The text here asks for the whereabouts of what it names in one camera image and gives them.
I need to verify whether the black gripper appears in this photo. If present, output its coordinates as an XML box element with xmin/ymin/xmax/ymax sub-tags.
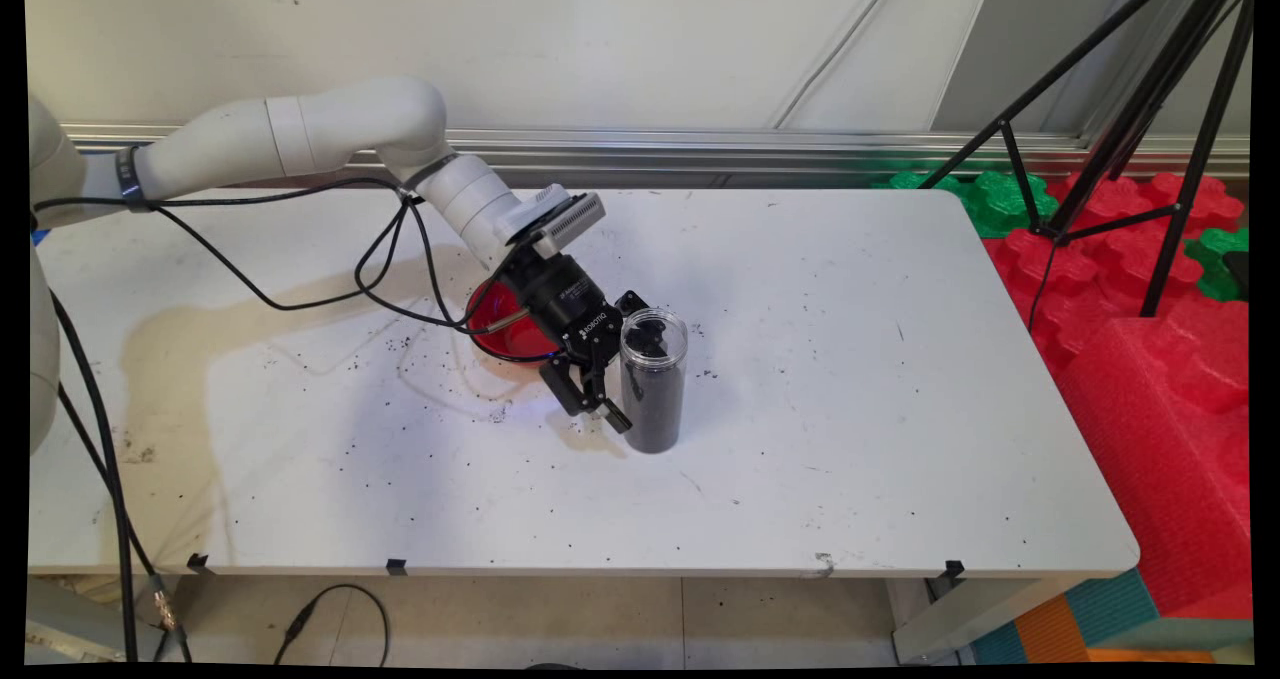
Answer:
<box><xmin>497</xmin><ymin>244</ymin><xmax>652</xmax><ymax>436</ymax></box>

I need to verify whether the clear jar with black granules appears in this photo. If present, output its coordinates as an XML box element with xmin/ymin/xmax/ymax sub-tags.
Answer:
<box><xmin>618</xmin><ymin>306</ymin><xmax>691</xmax><ymax>455</ymax></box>

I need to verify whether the red bowl with black rim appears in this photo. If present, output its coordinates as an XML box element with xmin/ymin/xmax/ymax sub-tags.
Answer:
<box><xmin>465</xmin><ymin>277</ymin><xmax>561</xmax><ymax>365</ymax></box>

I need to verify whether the green foam puzzle piece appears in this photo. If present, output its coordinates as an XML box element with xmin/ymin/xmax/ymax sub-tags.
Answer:
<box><xmin>1185</xmin><ymin>227</ymin><xmax>1251</xmax><ymax>303</ymax></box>
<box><xmin>875</xmin><ymin>169</ymin><xmax>1059</xmax><ymax>240</ymax></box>

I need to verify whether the grey table leg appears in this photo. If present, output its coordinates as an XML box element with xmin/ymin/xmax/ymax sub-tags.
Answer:
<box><xmin>25</xmin><ymin>577</ymin><xmax>166</xmax><ymax>662</ymax></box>
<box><xmin>890</xmin><ymin>574</ymin><xmax>1096</xmax><ymax>666</ymax></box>

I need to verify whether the red foam puzzle mat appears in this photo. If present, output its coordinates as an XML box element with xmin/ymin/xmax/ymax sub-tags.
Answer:
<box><xmin>985</xmin><ymin>171</ymin><xmax>1249</xmax><ymax>380</ymax></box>

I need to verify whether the blue foam floor tile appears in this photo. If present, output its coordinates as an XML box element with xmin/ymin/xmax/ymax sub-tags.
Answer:
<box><xmin>970</xmin><ymin>621</ymin><xmax>1031</xmax><ymax>666</ymax></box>

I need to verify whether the orange foam floor tile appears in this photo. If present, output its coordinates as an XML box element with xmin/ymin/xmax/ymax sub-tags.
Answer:
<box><xmin>1015</xmin><ymin>594</ymin><xmax>1091</xmax><ymax>665</ymax></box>

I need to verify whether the teal foam floor tile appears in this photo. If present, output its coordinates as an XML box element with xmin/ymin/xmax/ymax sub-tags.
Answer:
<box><xmin>1065</xmin><ymin>567</ymin><xmax>1161</xmax><ymax>650</ymax></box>

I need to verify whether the black tripod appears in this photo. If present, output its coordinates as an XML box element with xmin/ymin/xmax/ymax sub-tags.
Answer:
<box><xmin>915</xmin><ymin>0</ymin><xmax>1256</xmax><ymax>320</ymax></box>

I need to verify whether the white grey wrist camera box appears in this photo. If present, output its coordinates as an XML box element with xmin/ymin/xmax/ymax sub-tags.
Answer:
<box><xmin>495</xmin><ymin>184</ymin><xmax>608</xmax><ymax>260</ymax></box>

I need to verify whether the aluminium wall rail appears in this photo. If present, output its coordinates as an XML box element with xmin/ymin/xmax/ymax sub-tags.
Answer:
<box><xmin>60</xmin><ymin>124</ymin><xmax>1251</xmax><ymax>192</ymax></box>

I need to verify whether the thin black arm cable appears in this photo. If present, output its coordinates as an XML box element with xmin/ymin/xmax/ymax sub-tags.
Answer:
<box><xmin>35</xmin><ymin>174</ymin><xmax>521</xmax><ymax>338</ymax></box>

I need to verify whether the white wall conduit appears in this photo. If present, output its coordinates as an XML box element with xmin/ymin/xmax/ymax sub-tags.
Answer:
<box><xmin>772</xmin><ymin>0</ymin><xmax>901</xmax><ymax>130</ymax></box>

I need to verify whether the black floor cable with connector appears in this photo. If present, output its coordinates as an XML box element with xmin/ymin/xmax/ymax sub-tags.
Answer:
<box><xmin>273</xmin><ymin>584</ymin><xmax>391</xmax><ymax>668</ymax></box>

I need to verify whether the black strap on arm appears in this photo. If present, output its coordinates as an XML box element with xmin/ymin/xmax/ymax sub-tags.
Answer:
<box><xmin>115</xmin><ymin>144</ymin><xmax>151</xmax><ymax>212</ymax></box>

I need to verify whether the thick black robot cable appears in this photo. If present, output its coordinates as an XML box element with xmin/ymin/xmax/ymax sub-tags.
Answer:
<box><xmin>45</xmin><ymin>289</ymin><xmax>193</xmax><ymax>663</ymax></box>

